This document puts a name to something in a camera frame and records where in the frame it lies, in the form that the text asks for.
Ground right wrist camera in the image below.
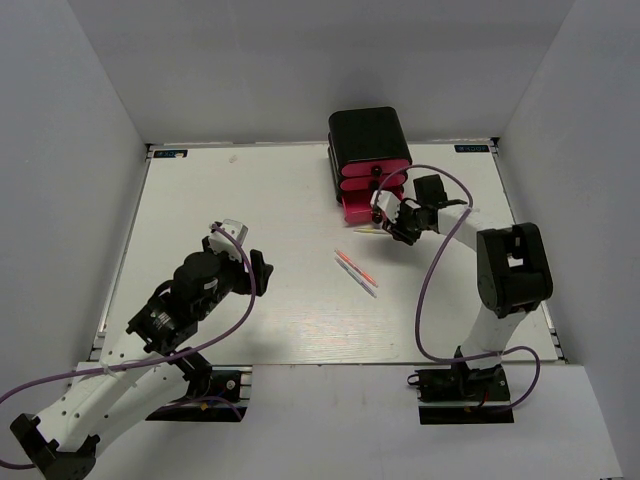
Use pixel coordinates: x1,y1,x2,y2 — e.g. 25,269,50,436
370,190,401,224

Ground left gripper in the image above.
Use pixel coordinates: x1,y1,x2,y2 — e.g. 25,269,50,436
195,236,274,320

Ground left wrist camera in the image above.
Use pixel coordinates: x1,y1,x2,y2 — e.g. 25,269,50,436
207,219,248,262

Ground corner label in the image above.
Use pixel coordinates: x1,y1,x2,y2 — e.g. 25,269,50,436
153,149,188,159
454,144,491,153

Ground black drawer cabinet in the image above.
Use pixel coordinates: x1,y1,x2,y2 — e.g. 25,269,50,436
328,106,412,201

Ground right corner label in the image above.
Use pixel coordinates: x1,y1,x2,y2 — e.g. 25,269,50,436
454,144,491,153

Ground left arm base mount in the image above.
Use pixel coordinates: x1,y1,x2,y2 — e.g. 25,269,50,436
146,366,252,423

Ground left corner label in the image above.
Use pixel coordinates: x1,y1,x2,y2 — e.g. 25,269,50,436
153,149,188,159

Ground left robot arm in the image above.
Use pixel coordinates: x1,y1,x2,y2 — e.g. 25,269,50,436
10,232,274,479

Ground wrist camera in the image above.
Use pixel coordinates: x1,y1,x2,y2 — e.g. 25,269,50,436
370,190,401,224
207,219,248,262

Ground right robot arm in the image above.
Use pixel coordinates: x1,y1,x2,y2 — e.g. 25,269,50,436
371,175,553,403

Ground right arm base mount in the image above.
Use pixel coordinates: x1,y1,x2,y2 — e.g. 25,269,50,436
407,364,514,426

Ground yellow pen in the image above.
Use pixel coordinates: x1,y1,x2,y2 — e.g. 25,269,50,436
353,227,390,237

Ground red clear pen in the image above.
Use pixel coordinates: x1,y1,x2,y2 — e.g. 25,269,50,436
334,249,378,288

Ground blue clear pen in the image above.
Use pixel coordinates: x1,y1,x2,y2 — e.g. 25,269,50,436
334,253,377,298

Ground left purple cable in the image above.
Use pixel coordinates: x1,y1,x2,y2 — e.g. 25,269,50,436
0,224,257,471

